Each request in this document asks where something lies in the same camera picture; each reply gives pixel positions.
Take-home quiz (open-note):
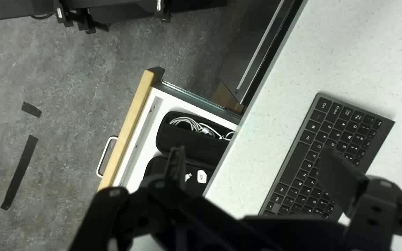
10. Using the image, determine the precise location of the white cable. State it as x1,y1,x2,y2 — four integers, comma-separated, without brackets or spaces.
169,116,236,141

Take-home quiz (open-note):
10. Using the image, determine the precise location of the black pouch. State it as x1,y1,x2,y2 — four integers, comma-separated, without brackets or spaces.
143,155,216,198

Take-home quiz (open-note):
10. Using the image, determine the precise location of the long black tape strip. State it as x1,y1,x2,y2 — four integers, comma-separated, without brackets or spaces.
0,134,39,211

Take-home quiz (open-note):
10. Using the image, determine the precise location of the open black case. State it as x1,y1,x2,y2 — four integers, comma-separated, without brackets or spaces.
155,111,236,168

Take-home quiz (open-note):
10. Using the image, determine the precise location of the silver drawer handle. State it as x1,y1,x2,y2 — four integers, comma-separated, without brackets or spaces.
96,136,119,178

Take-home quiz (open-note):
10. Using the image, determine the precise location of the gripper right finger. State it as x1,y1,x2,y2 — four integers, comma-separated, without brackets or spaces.
318,146,402,251

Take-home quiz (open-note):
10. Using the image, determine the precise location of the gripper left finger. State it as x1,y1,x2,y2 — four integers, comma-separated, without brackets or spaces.
68,146,257,251

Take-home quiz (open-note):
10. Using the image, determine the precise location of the dark grey keyboard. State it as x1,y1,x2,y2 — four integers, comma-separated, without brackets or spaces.
258,92,396,221

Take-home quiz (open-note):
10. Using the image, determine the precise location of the black clamp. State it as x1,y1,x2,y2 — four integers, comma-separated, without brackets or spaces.
54,0,110,35

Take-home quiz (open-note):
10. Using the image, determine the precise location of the short black tape strip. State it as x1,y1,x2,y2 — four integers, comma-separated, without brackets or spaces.
21,101,43,119

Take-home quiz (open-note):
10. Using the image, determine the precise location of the white drawer with wooden front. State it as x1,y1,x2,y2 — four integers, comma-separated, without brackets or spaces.
96,67,244,197

